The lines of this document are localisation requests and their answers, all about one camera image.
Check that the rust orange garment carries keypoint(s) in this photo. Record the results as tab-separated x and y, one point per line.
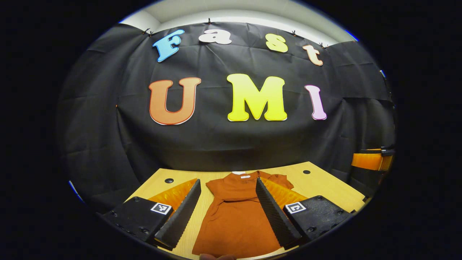
234	224

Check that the black backdrop cloth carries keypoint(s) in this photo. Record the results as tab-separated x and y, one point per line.
216	141

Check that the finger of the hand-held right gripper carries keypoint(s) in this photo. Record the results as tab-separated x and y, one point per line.
368	161

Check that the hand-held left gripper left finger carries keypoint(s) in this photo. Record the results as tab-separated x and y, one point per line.
180	216

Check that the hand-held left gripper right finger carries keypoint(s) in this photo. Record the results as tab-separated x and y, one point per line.
278	220

